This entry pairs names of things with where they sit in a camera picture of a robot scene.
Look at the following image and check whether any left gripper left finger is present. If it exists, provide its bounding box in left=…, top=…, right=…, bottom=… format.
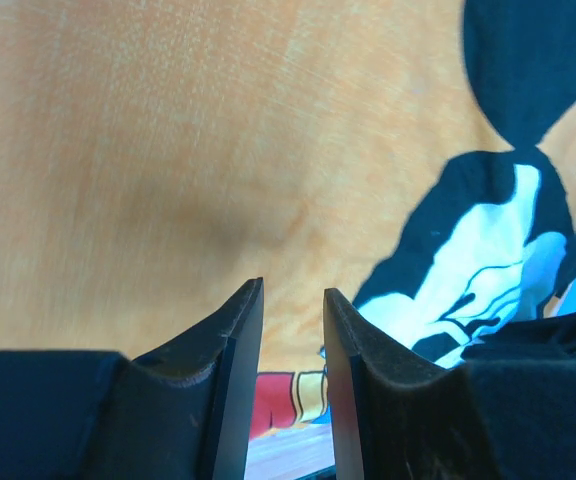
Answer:
left=0, top=279, right=264, bottom=479

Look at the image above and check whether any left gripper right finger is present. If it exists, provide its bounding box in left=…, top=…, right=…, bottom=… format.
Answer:
left=323, top=289, right=576, bottom=479

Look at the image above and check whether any yellow pillowcase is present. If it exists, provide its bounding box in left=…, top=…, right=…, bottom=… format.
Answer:
left=0, top=1, right=576, bottom=436

